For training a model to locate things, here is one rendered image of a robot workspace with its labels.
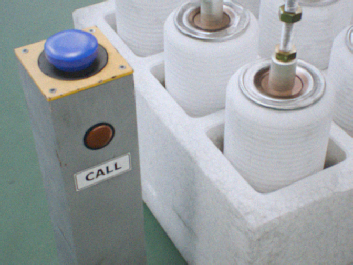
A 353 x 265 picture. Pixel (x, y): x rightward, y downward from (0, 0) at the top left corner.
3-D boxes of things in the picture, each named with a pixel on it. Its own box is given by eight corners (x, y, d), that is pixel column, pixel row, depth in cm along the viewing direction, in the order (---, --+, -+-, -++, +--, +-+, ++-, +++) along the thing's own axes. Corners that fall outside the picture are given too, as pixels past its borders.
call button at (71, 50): (108, 70, 52) (106, 48, 51) (60, 86, 51) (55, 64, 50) (87, 43, 55) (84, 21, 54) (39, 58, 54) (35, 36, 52)
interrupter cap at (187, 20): (162, 36, 67) (162, 29, 66) (188, -4, 72) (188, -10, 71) (236, 51, 65) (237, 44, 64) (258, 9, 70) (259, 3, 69)
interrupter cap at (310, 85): (289, 51, 64) (290, 45, 64) (343, 95, 59) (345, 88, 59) (221, 78, 62) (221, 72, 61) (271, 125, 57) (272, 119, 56)
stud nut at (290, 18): (292, 9, 57) (294, 0, 56) (305, 18, 56) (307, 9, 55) (273, 16, 56) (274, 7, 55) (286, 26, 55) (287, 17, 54)
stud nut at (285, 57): (288, 47, 59) (289, 39, 59) (300, 57, 58) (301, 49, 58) (269, 54, 58) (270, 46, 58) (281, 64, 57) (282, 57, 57)
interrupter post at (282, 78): (283, 75, 62) (287, 44, 59) (300, 89, 60) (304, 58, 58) (261, 83, 61) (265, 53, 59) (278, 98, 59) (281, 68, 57)
